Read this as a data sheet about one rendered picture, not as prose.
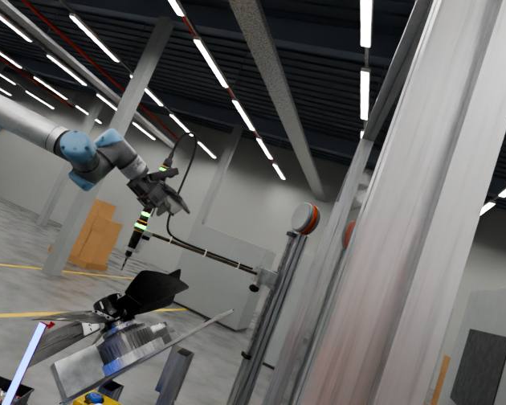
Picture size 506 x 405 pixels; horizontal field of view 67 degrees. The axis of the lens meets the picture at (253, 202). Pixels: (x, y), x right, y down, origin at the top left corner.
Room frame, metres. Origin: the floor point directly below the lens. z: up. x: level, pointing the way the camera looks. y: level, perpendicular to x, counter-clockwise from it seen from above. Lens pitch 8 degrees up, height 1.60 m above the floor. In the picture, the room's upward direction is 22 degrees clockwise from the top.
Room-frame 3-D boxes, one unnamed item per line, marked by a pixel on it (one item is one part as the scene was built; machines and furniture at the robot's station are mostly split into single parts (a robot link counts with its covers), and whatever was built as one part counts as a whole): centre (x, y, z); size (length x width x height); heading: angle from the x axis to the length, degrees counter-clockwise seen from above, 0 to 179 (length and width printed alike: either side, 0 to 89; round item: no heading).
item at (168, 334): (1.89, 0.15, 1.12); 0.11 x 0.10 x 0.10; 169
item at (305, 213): (1.86, -0.27, 1.88); 0.17 x 0.15 x 0.16; 169
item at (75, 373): (1.51, 0.37, 0.98); 0.20 x 0.16 x 0.20; 79
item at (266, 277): (1.82, -0.18, 1.55); 0.10 x 0.07 x 0.08; 114
